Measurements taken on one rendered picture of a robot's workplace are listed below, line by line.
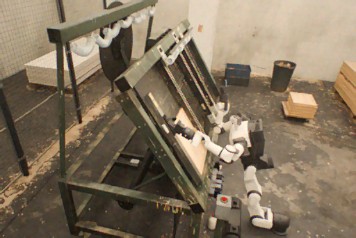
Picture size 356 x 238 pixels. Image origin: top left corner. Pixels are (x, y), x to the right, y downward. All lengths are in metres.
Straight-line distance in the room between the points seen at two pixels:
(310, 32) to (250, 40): 1.43
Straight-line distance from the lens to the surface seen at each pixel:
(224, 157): 1.99
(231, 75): 6.71
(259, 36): 7.54
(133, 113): 1.92
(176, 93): 2.57
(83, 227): 3.14
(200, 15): 6.05
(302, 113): 5.63
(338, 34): 7.88
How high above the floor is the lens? 2.62
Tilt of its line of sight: 31 degrees down
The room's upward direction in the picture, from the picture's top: 3 degrees clockwise
